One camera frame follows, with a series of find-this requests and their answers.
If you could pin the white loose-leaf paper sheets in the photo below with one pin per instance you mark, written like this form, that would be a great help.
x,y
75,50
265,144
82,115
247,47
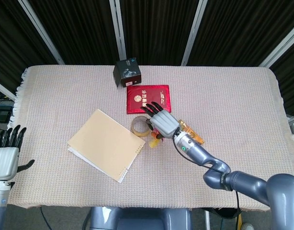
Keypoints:
x,y
74,151

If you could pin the beige loose-leaf paper pad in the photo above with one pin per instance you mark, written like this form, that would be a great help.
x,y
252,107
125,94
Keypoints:
x,y
104,143

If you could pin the red certificate booklet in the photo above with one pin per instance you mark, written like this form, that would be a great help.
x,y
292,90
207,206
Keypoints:
x,y
137,93

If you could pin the black pleated curtain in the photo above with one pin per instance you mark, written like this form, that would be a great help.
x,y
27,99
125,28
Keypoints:
x,y
159,28

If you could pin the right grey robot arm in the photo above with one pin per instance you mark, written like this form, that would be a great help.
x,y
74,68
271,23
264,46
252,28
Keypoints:
x,y
247,184

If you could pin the grey robot torso base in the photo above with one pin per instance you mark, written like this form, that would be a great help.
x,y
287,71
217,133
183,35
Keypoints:
x,y
139,219

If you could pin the small orange toy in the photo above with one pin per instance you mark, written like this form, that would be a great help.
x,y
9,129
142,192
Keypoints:
x,y
153,143

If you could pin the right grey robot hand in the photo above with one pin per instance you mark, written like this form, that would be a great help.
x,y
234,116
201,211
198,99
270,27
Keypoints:
x,y
165,123

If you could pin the beige woven tablecloth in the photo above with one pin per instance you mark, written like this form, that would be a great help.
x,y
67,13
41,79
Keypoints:
x,y
209,95

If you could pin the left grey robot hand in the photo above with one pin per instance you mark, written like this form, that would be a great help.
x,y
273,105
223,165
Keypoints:
x,y
4,160

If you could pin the black cube carton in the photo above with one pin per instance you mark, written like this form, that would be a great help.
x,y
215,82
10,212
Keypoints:
x,y
129,70

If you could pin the clear packing tape roll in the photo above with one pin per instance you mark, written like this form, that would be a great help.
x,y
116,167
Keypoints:
x,y
135,130

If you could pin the white metal frame post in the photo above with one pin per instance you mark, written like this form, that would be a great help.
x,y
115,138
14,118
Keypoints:
x,y
118,28
41,33
193,31
4,89
281,45

